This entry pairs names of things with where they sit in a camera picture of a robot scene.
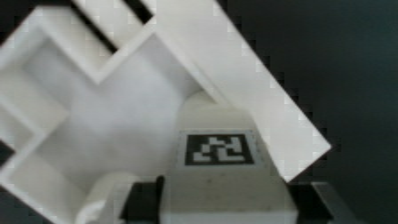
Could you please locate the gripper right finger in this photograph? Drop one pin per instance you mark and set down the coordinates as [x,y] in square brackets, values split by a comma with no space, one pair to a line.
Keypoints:
[320,204]

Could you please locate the white chair leg block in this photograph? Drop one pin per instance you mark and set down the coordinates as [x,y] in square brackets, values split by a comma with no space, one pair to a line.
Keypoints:
[224,188]

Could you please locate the white U-shaped fence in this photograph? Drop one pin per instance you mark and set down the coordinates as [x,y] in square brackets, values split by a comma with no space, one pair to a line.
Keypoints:
[249,86]

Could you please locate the white chair seat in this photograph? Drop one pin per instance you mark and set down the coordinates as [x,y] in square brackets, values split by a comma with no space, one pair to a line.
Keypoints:
[91,95]

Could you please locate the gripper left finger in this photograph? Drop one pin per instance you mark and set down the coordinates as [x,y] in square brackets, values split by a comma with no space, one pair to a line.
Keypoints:
[132,208]

